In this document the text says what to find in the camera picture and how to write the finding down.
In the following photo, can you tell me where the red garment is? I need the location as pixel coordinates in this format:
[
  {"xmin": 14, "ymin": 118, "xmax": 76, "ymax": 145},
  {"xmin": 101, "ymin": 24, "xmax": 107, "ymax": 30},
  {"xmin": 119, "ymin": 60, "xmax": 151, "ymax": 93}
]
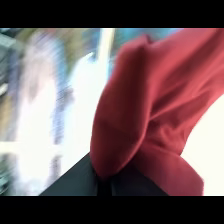
[{"xmin": 89, "ymin": 28, "xmax": 224, "ymax": 197}]

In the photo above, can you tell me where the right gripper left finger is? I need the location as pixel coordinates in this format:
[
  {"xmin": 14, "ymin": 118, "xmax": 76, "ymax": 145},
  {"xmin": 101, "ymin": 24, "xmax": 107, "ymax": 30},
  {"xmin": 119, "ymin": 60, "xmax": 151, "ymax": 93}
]
[{"xmin": 39, "ymin": 152, "xmax": 105, "ymax": 197}]

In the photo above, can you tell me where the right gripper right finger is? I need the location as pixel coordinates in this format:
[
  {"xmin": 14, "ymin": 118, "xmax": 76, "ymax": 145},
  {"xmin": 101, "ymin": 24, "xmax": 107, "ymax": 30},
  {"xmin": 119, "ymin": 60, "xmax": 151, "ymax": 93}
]
[{"xmin": 109, "ymin": 163, "xmax": 168, "ymax": 197}]

